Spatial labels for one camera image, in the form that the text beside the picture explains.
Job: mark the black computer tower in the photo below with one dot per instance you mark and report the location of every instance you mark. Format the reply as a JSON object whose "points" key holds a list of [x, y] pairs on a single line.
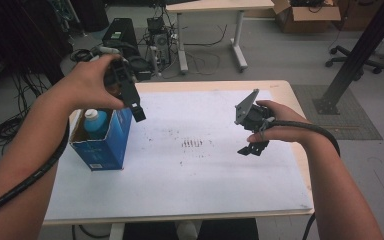
{"points": [[120, 31]]}

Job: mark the black metal post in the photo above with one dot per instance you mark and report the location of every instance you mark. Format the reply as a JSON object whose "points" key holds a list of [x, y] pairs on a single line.
{"points": [[356, 56]]}

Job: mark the blue bottle with white cap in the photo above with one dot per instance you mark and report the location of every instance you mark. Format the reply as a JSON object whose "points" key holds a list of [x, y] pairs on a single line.
{"points": [[96, 126]]}

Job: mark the blue cardboard box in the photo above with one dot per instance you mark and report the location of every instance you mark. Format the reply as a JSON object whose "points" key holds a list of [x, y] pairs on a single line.
{"points": [[111, 146]]}

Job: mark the black office chair base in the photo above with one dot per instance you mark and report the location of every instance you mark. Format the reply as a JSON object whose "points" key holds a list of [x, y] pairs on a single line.
{"points": [[346, 56]]}

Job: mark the person's left hand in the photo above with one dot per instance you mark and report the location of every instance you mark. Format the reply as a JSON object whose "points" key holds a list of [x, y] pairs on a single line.
{"points": [[86, 86]]}

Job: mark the open grey computer tower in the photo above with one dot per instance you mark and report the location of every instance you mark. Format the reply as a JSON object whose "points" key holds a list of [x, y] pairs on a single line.
{"points": [[161, 40]]}

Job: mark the person's right hand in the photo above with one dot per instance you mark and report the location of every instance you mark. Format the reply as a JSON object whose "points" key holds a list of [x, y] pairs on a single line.
{"points": [[286, 128]]}

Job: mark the white desk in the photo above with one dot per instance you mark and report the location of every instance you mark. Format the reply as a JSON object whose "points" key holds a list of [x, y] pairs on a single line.
{"points": [[213, 6]]}

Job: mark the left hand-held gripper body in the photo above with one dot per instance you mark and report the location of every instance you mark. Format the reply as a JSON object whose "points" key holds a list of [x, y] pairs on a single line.
{"points": [[141, 68]]}

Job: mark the white table leg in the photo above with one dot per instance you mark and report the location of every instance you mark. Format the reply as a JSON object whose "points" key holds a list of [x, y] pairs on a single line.
{"points": [[116, 232]]}

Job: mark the grey floor mat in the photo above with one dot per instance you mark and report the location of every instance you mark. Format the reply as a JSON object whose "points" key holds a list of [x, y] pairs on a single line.
{"points": [[346, 123]]}

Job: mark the open brown cardboard box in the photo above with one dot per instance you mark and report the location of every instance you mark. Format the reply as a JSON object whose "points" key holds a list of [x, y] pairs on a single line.
{"points": [[310, 16]]}

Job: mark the person's dark trousers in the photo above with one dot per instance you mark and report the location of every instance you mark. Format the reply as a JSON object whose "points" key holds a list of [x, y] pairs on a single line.
{"points": [[146, 231]]}

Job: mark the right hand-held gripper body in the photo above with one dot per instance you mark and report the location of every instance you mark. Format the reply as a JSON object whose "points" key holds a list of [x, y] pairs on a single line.
{"points": [[251, 116]]}

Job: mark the white table sheet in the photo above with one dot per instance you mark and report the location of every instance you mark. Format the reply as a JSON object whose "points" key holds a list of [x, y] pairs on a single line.
{"points": [[186, 186]]}

